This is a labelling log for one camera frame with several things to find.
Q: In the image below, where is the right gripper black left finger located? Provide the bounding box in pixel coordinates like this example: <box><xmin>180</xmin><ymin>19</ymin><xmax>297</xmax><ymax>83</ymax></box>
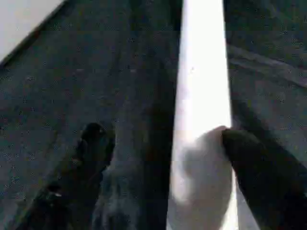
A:
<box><xmin>16</xmin><ymin>122</ymin><xmax>116</xmax><ymax>230</ymax></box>

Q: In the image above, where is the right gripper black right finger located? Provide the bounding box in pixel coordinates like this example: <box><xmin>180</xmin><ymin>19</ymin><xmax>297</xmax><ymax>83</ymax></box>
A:
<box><xmin>222</xmin><ymin>129</ymin><xmax>307</xmax><ymax>230</ymax></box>

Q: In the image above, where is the white plastic table leg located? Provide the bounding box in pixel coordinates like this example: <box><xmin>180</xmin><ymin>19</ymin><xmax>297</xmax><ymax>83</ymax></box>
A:
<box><xmin>166</xmin><ymin>0</ymin><xmax>240</xmax><ymax>230</ymax></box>

